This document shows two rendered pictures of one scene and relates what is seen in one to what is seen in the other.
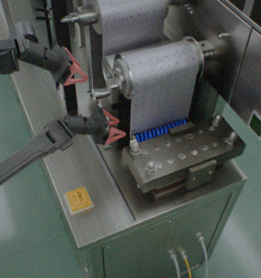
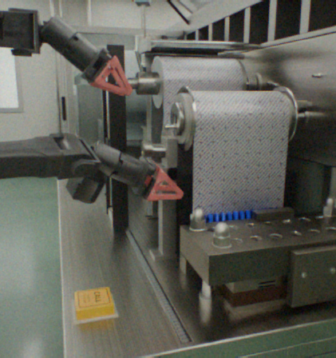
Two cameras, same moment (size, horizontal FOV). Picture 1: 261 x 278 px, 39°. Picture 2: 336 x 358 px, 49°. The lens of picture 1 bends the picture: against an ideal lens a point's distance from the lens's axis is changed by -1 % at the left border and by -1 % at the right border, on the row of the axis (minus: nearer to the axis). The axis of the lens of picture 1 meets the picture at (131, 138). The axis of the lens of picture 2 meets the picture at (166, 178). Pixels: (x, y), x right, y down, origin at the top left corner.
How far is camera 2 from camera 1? 70 cm
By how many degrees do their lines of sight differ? 37
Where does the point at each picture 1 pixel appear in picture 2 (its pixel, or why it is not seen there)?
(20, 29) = not seen: hidden behind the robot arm
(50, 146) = (54, 150)
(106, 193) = (145, 303)
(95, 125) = (136, 163)
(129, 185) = (187, 297)
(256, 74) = not seen: outside the picture
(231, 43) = (334, 73)
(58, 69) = (91, 61)
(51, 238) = not seen: outside the picture
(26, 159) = (8, 151)
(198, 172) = (310, 260)
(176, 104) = (262, 176)
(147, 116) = (219, 184)
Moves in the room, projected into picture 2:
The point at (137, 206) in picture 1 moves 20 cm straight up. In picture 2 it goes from (198, 323) to (199, 218)
